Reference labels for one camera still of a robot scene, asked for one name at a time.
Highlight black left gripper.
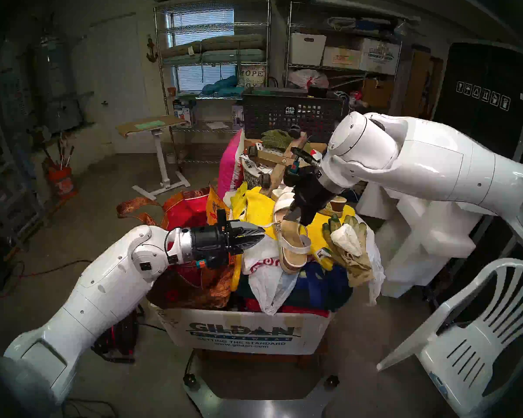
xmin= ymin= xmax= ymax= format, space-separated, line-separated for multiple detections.
xmin=191 ymin=209 xmax=267 ymax=270

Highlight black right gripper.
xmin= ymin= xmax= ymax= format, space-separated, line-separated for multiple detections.
xmin=283 ymin=165 xmax=339 ymax=227

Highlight yellow terry towel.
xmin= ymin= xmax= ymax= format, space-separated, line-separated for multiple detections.
xmin=244 ymin=184 xmax=358 ymax=270

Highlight wooden cross caster dolly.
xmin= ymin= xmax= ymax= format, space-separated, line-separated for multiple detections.
xmin=245 ymin=132 xmax=323 ymax=196

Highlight white crumpled cloth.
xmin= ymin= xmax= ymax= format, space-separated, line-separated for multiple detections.
xmin=330 ymin=223 xmax=363 ymax=256

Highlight white red-logo plastic bag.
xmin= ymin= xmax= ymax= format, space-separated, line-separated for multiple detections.
xmin=242 ymin=234 xmax=306 ymax=315

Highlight white printed round tote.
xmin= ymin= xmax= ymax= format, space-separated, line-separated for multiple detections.
xmin=240 ymin=154 xmax=273 ymax=191

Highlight red orange floral tote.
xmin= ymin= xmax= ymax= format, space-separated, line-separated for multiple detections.
xmin=117 ymin=186 xmax=238 ymax=311

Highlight pink pillow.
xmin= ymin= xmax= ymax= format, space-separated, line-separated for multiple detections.
xmin=218 ymin=130 xmax=245 ymax=200

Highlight beige green-tipped work glove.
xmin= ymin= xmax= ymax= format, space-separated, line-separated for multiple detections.
xmin=322 ymin=214 xmax=374 ymax=287

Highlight blue fabric bag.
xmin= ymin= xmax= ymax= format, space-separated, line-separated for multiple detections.
xmin=288 ymin=260 xmax=353 ymax=311

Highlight green knit glove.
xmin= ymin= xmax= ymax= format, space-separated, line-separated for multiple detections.
xmin=261 ymin=130 xmax=294 ymax=151

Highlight thin white plastic sheet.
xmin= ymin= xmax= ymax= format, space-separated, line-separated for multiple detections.
xmin=365 ymin=230 xmax=386 ymax=307

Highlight large white Gildan carton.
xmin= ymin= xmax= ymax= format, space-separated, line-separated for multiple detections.
xmin=150 ymin=302 xmax=332 ymax=356

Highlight black mesh basket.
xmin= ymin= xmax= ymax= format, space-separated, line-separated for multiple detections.
xmin=243 ymin=87 xmax=347 ymax=143

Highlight white overbed table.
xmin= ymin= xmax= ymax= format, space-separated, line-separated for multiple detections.
xmin=115 ymin=115 xmax=191 ymax=201

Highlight white foam packing block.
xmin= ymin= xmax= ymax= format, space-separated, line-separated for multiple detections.
xmin=357 ymin=182 xmax=489 ymax=298

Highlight blue white appliance box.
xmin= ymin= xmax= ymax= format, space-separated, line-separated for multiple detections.
xmin=173 ymin=99 xmax=197 ymax=128

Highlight open brown cardboard box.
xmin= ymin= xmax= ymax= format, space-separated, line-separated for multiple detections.
xmin=362 ymin=77 xmax=395 ymax=108

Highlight HOPE word sign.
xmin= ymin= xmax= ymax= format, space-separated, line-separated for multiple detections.
xmin=238 ymin=64 xmax=267 ymax=88

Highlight teal cushion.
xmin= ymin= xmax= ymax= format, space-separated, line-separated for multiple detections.
xmin=200 ymin=75 xmax=240 ymax=96

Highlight labelled cardboard box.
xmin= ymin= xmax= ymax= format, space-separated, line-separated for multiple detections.
xmin=322 ymin=47 xmax=362 ymax=69

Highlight white storage box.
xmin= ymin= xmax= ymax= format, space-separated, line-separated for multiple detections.
xmin=290 ymin=33 xmax=327 ymax=66

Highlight green bench cushion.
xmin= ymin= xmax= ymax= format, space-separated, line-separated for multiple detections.
xmin=163 ymin=49 xmax=266 ymax=67

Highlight small white Gildan carton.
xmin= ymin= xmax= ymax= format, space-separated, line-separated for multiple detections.
xmin=360 ymin=37 xmax=401 ymax=76

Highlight beige bench cushion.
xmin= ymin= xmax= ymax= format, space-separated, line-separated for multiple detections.
xmin=161 ymin=34 xmax=266 ymax=58

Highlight white door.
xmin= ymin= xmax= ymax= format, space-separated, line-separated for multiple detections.
xmin=87 ymin=12 xmax=155 ymax=154

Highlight orange plastic bucket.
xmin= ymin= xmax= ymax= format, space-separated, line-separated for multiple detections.
xmin=47 ymin=165 xmax=75 ymax=198

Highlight white plastic chair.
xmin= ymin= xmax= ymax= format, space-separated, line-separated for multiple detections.
xmin=377 ymin=258 xmax=523 ymax=418

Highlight window with blinds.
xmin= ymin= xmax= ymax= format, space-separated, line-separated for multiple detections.
xmin=166 ymin=8 xmax=238 ymax=91

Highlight aluminium step ladder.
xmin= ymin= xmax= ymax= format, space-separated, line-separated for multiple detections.
xmin=0 ymin=117 xmax=48 ymax=248

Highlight black flight case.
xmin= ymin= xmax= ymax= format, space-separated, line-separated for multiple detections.
xmin=431 ymin=40 xmax=523 ymax=161

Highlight grey water heater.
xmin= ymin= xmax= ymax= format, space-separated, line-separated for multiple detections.
xmin=33 ymin=34 xmax=85 ymax=132

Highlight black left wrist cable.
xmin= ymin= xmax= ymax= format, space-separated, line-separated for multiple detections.
xmin=164 ymin=229 xmax=181 ymax=265

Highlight chrome wire shelving rack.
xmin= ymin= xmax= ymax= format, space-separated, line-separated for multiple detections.
xmin=285 ymin=1 xmax=404 ymax=117
xmin=155 ymin=0 xmax=273 ymax=165

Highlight red black cable reel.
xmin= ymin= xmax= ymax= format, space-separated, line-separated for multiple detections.
xmin=92 ymin=310 xmax=140 ymax=363

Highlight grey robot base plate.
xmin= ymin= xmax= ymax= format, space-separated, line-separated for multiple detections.
xmin=183 ymin=352 xmax=340 ymax=418

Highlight floor power cable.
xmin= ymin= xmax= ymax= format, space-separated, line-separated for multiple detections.
xmin=0 ymin=260 xmax=92 ymax=300

